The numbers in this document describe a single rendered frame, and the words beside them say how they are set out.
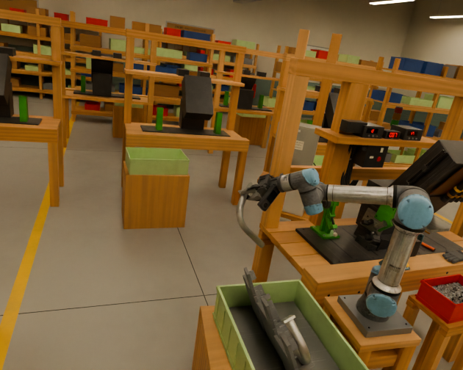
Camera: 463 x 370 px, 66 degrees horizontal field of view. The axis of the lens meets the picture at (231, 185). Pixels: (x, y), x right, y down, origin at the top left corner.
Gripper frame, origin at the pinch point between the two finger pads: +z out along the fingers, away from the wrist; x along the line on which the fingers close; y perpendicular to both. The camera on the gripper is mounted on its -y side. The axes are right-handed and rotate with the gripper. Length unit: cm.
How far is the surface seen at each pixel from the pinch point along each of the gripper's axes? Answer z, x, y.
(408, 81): -65, -46, 120
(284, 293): -3, -43, -26
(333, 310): -19, -62, -25
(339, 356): -30, -46, -52
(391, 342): -43, -70, -37
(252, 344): -2, -28, -56
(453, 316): -63, -105, -9
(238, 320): 8, -28, -46
